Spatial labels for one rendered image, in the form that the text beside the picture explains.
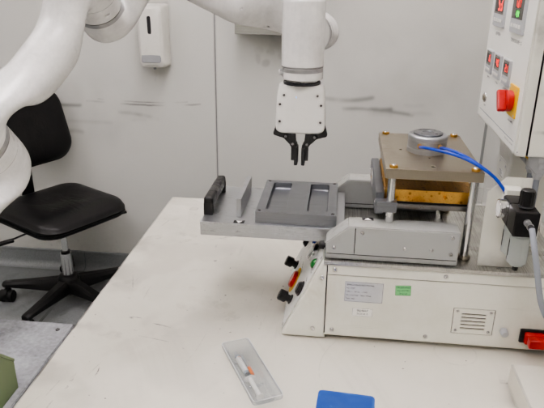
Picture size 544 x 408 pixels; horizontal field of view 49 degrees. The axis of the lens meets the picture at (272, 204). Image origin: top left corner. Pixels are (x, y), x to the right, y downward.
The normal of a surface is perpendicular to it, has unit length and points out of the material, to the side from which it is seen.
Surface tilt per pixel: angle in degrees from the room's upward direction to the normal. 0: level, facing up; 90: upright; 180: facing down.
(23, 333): 0
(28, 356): 0
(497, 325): 90
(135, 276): 0
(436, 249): 90
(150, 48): 90
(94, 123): 90
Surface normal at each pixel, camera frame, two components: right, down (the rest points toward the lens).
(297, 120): -0.11, 0.33
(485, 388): 0.01, -0.93
